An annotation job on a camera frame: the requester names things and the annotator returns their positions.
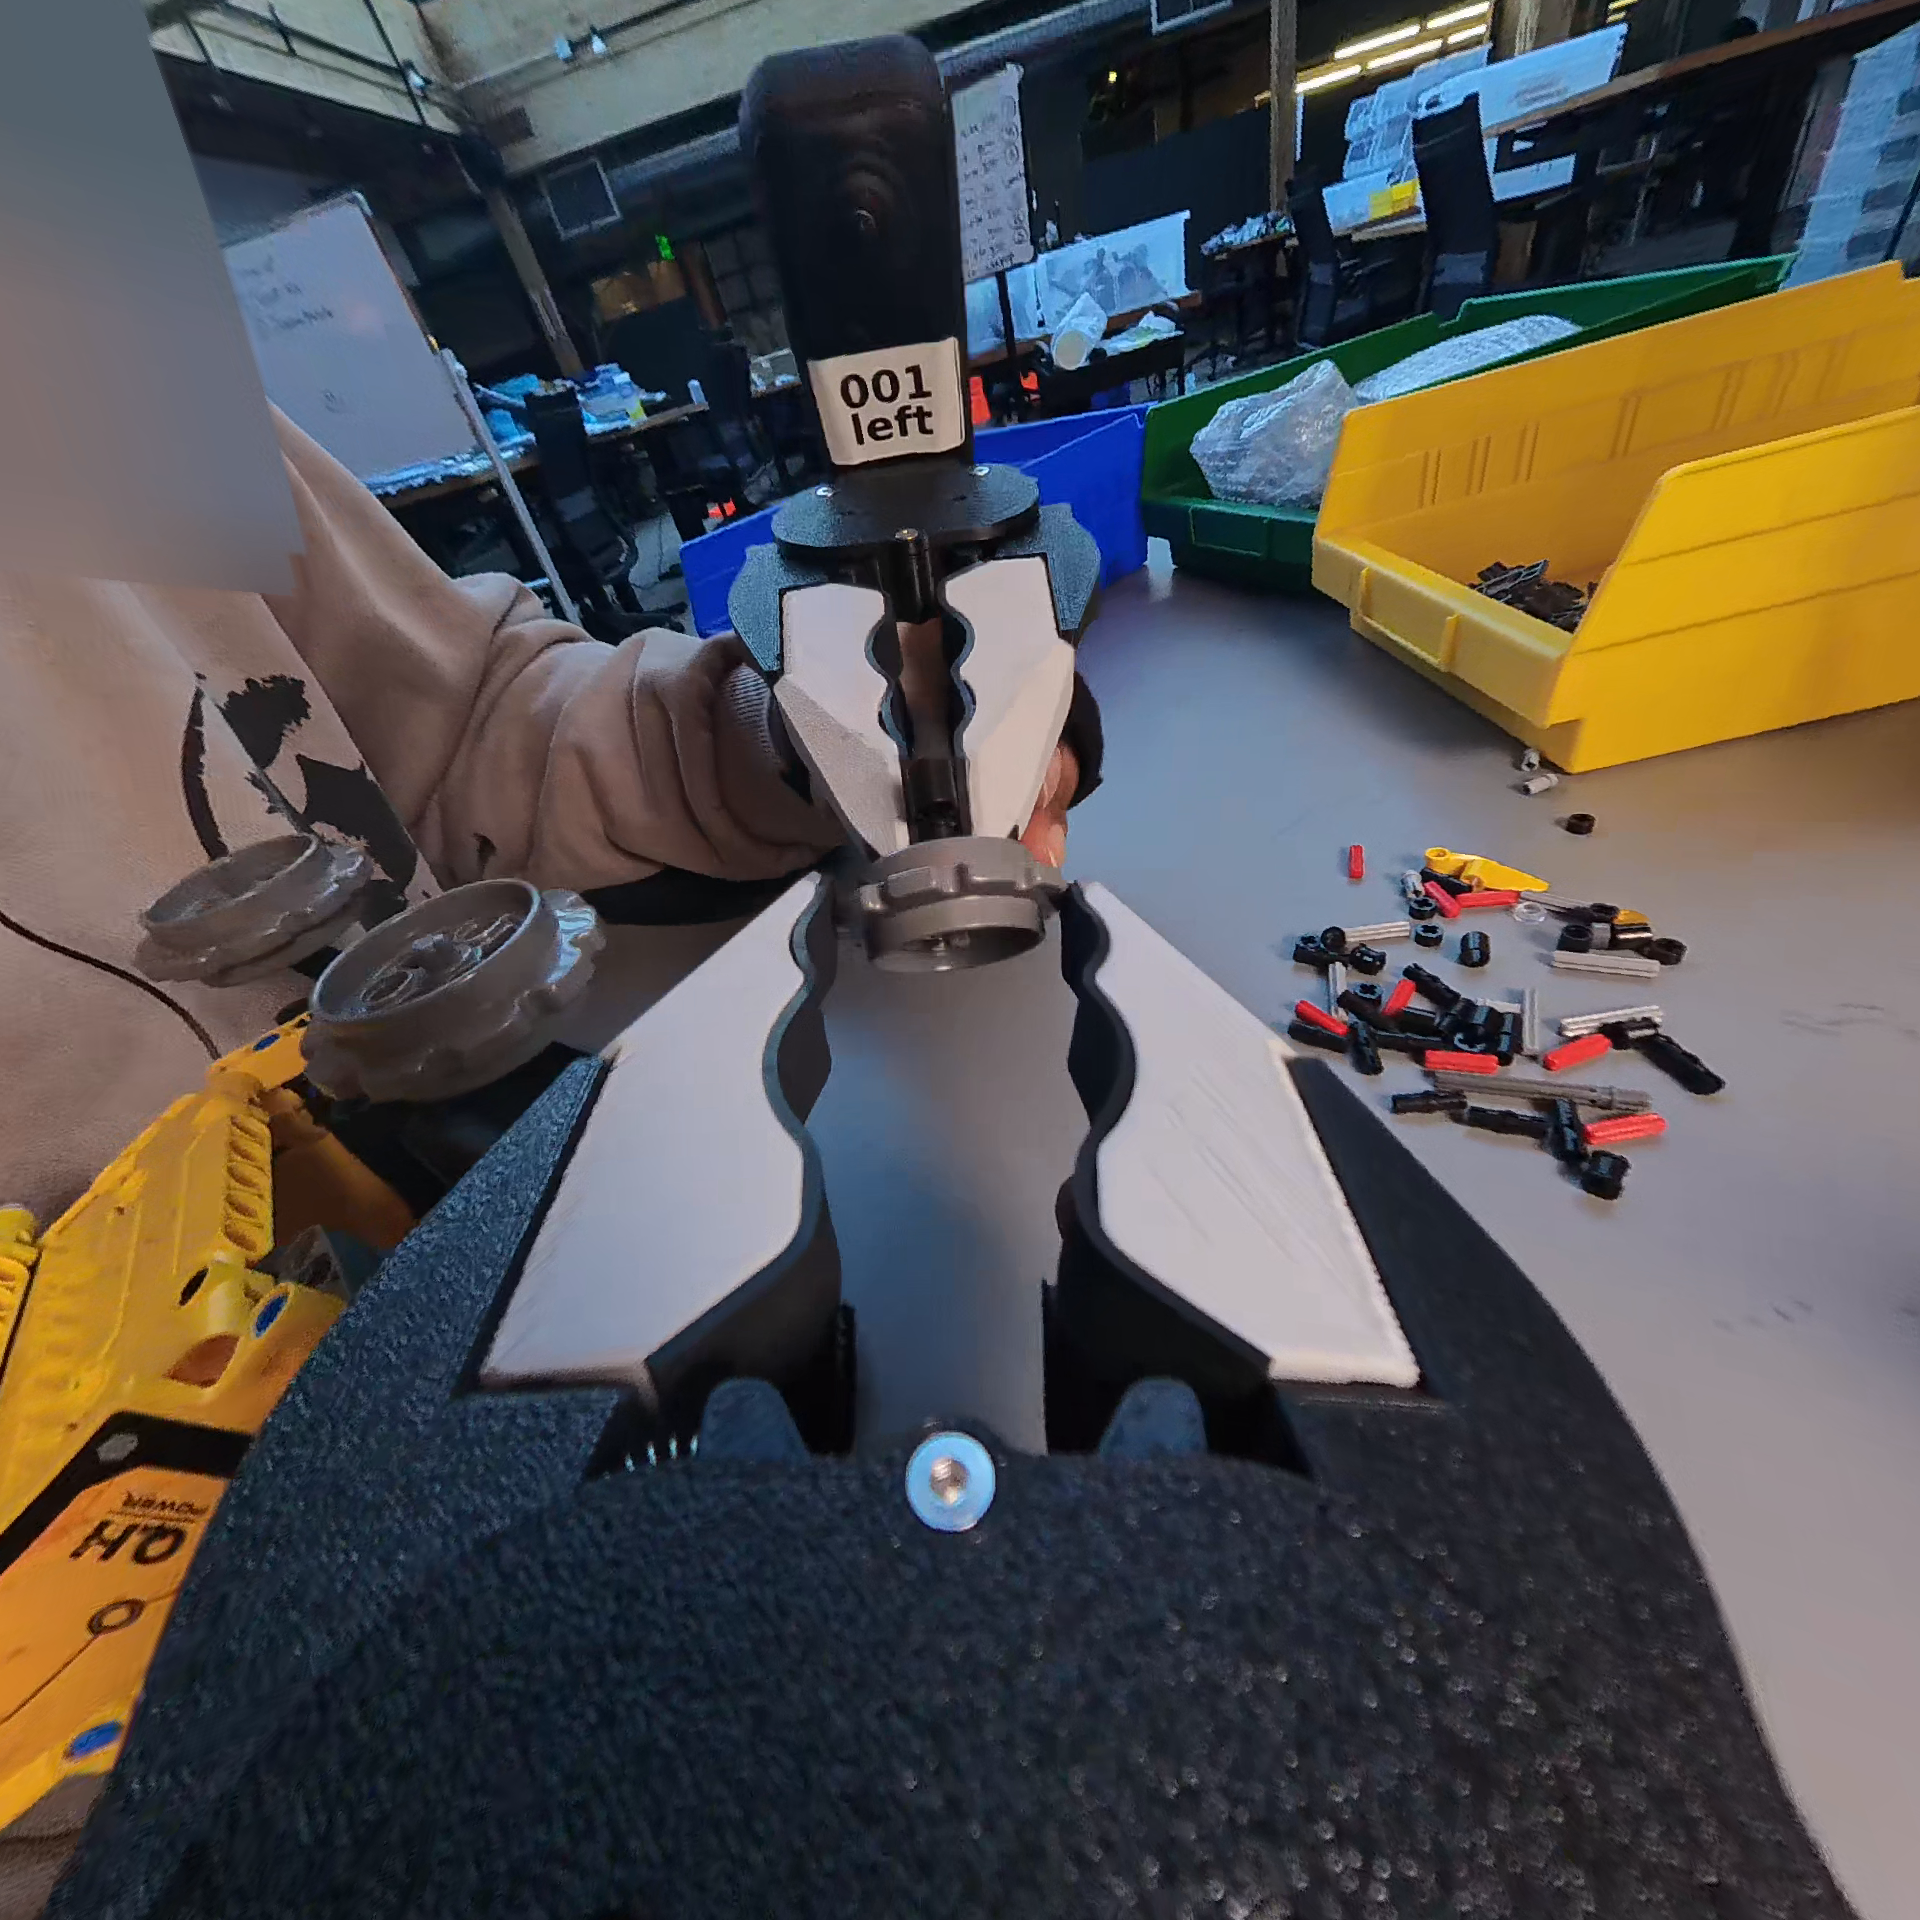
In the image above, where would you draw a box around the pile of small brick pins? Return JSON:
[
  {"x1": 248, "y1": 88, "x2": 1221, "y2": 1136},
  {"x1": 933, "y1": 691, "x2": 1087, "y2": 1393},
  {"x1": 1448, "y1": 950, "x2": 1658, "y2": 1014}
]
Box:
[{"x1": 1285, "y1": 843, "x2": 1727, "y2": 1203}]

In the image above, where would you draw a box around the person's left forearm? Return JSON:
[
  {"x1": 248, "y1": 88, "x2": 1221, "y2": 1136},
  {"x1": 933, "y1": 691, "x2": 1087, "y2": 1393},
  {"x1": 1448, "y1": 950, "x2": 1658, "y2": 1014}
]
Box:
[{"x1": 267, "y1": 405, "x2": 842, "y2": 892}]

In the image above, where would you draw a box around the paper sign on stand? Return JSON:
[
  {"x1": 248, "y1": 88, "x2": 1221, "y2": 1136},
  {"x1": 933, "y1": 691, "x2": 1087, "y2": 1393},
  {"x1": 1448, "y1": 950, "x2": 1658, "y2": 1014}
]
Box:
[{"x1": 948, "y1": 63, "x2": 1035, "y2": 286}]

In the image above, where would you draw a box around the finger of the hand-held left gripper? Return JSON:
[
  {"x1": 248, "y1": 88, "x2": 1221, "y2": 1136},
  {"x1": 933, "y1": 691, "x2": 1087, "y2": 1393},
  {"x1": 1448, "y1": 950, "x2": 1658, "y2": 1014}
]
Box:
[
  {"x1": 939, "y1": 555, "x2": 1076, "y2": 847},
  {"x1": 776, "y1": 578, "x2": 920, "y2": 863}
]

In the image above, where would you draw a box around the yellow plastic bin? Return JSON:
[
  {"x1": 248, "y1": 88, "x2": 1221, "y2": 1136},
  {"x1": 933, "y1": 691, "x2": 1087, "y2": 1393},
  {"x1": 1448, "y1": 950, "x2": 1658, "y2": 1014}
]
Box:
[{"x1": 1313, "y1": 260, "x2": 1920, "y2": 774}]

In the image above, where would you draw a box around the green plastic bin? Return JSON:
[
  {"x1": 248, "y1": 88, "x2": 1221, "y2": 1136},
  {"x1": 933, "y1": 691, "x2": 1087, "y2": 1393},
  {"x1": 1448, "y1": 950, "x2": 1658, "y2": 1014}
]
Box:
[{"x1": 1139, "y1": 252, "x2": 1798, "y2": 594}]

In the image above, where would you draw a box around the black earphone with cable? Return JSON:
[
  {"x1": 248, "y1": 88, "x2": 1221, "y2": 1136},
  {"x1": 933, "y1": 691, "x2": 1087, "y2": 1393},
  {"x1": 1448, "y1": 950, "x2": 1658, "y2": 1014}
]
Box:
[{"x1": 0, "y1": 908, "x2": 230, "y2": 1057}]

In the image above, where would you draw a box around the grey toy wheel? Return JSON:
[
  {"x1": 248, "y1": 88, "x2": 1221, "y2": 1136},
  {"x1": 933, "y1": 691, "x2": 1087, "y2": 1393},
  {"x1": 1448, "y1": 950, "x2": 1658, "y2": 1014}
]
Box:
[
  {"x1": 135, "y1": 832, "x2": 377, "y2": 983},
  {"x1": 303, "y1": 879, "x2": 605, "y2": 1102},
  {"x1": 834, "y1": 837, "x2": 1069, "y2": 977}
]

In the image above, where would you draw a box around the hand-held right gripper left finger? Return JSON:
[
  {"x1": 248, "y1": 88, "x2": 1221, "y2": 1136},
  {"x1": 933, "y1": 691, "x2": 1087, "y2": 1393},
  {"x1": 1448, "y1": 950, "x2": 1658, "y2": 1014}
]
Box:
[{"x1": 478, "y1": 873, "x2": 846, "y2": 1430}]

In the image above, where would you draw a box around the beige printed sweatshirt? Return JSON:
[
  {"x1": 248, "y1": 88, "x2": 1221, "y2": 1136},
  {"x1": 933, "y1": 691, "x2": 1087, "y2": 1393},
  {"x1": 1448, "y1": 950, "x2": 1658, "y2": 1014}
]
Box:
[{"x1": 0, "y1": 571, "x2": 484, "y2": 1232}]

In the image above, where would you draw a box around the bubble wrap sheet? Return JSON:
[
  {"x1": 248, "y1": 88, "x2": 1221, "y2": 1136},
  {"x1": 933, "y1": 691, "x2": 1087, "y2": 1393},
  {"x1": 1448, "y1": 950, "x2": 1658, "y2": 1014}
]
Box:
[{"x1": 1350, "y1": 314, "x2": 1585, "y2": 405}]

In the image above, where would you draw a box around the blue plastic bin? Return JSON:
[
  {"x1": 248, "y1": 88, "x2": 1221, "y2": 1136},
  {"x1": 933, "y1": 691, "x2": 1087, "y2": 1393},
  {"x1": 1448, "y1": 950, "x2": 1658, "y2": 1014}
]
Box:
[{"x1": 680, "y1": 403, "x2": 1156, "y2": 639}]

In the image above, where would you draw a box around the clear plastic bag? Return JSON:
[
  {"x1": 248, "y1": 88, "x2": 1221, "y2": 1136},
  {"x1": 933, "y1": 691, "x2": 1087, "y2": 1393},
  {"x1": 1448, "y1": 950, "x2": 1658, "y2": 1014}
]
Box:
[{"x1": 1193, "y1": 356, "x2": 1359, "y2": 514}]

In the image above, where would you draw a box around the yellow toy brick vehicle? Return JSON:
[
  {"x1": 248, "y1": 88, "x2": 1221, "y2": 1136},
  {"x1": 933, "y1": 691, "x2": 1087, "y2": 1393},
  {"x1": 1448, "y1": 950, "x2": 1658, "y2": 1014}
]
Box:
[{"x1": 0, "y1": 960, "x2": 450, "y2": 1839}]

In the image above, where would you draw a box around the black office chair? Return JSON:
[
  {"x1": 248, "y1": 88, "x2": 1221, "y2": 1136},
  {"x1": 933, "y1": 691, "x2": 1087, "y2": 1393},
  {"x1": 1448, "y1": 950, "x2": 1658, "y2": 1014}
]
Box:
[
  {"x1": 1410, "y1": 92, "x2": 1502, "y2": 311},
  {"x1": 525, "y1": 387, "x2": 647, "y2": 633}
]

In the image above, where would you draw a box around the heap of black brick connectors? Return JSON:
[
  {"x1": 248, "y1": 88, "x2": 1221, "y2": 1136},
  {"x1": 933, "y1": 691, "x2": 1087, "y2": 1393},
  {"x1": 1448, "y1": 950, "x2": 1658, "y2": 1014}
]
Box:
[{"x1": 1470, "y1": 559, "x2": 1599, "y2": 633}]

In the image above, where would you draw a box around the person's left hand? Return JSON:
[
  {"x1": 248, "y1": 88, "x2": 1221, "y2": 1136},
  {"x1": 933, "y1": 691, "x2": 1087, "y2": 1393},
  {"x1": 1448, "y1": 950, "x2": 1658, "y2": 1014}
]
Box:
[{"x1": 1019, "y1": 742, "x2": 1080, "y2": 875}]

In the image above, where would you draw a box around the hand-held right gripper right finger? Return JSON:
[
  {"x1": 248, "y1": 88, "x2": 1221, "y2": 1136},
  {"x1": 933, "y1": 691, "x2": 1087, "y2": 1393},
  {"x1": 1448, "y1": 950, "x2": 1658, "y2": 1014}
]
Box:
[{"x1": 1049, "y1": 879, "x2": 1424, "y2": 1430}]

